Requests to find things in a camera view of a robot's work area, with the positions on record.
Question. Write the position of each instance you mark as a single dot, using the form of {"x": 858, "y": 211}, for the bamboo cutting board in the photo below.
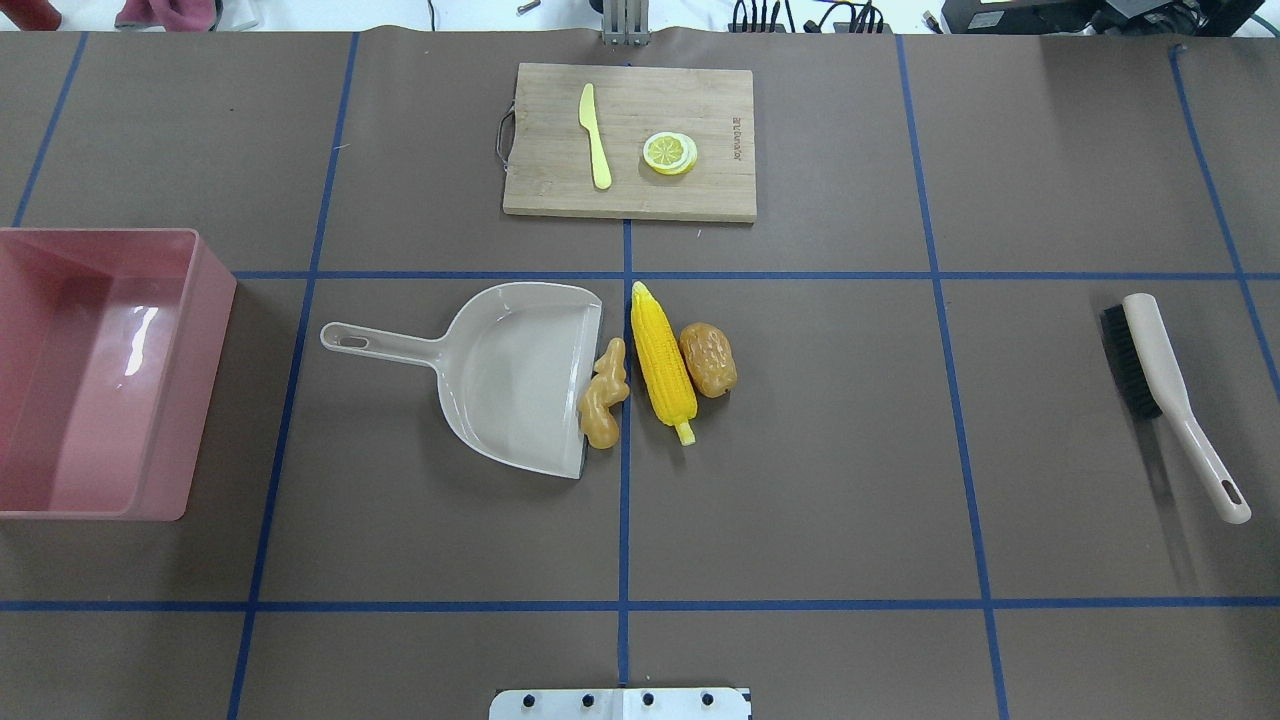
{"x": 548, "y": 167}

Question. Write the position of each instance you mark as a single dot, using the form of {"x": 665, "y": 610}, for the yellow toy corn cob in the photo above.
{"x": 666, "y": 379}

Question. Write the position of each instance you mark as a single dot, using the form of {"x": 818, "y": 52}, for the beige brush black bristles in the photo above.
{"x": 1147, "y": 375}

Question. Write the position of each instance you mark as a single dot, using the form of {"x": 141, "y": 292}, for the yellow lemon slices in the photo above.
{"x": 670, "y": 153}

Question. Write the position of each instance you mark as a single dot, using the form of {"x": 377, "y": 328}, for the aluminium frame post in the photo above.
{"x": 625, "y": 22}

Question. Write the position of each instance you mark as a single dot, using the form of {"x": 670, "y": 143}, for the tan toy ginger root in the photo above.
{"x": 607, "y": 387}

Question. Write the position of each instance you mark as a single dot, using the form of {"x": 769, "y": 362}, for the pink plastic bin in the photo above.
{"x": 110, "y": 344}

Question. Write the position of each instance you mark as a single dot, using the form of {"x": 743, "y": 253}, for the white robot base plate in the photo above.
{"x": 623, "y": 703}

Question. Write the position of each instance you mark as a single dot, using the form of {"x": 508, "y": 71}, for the yellow plastic knife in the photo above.
{"x": 601, "y": 175}

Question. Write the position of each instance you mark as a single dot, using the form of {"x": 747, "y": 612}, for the beige plastic dustpan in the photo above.
{"x": 510, "y": 370}

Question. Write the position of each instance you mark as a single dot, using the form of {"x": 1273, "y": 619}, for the brown toy potato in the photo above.
{"x": 709, "y": 359}

